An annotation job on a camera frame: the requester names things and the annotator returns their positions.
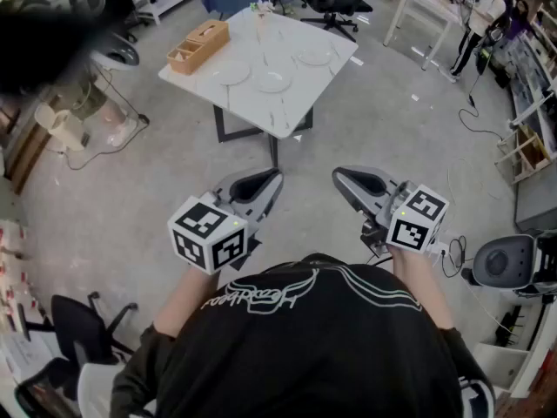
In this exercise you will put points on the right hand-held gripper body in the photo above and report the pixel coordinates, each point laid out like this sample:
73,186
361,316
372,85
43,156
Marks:
418,233

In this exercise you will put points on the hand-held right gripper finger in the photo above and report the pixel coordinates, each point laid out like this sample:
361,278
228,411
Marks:
350,196
374,171

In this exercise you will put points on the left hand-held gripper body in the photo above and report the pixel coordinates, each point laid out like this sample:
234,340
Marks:
191,242

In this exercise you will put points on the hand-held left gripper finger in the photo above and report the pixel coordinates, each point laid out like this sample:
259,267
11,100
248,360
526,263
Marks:
225,182
274,194

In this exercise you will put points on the white round plate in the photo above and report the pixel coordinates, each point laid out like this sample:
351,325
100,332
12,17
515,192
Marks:
233,72
273,80
314,55

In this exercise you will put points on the person's right forearm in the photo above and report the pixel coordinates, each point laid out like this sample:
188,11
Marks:
418,285

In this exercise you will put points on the person's left forearm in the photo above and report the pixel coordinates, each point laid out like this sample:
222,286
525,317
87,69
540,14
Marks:
187,298

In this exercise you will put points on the white power strip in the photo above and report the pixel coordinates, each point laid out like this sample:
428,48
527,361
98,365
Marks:
444,244

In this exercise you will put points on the grey white round device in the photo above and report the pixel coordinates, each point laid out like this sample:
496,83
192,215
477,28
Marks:
500,259

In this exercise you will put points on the white crumpled napkin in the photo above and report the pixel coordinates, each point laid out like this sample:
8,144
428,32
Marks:
180,55

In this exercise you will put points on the wicker tissue box organizer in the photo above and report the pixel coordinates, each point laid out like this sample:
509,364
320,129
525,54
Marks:
204,44

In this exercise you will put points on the white tissue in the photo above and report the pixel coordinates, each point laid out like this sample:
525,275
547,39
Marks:
210,28

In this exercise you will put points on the person's black printed t-shirt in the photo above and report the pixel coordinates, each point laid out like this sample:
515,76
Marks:
304,355

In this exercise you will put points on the grey round seat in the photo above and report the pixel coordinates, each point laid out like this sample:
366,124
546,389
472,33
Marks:
117,52

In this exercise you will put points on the group of small red items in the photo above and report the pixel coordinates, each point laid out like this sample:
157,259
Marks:
22,233

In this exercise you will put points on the vase with pink flowers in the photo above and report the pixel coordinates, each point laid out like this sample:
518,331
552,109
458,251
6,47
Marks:
262,15

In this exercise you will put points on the cream stool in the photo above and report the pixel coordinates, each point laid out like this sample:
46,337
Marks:
61,126

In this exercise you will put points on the white shelving unit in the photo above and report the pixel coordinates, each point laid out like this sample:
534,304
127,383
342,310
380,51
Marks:
533,85

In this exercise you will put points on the brown wooden cabinet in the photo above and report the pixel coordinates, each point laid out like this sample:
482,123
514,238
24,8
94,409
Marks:
26,155

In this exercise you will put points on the black metal table frame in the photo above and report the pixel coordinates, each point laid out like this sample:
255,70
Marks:
219,124

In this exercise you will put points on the wooden rack frame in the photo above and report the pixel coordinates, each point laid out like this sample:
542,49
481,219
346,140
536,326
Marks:
528,153

